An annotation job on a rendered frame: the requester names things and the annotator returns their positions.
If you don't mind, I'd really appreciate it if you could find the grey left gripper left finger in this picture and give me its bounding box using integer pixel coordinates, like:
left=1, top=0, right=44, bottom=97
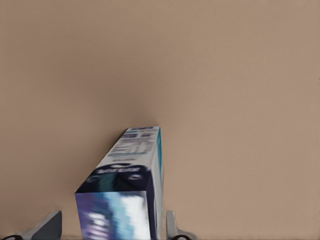
left=0, top=210, right=63, bottom=240

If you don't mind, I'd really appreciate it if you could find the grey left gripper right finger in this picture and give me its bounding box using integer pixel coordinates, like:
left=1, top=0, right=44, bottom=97
left=165, top=210, right=197, bottom=240

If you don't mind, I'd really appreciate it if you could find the blue and white printed box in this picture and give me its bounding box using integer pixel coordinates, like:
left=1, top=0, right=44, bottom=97
left=74, top=125, right=165, bottom=240

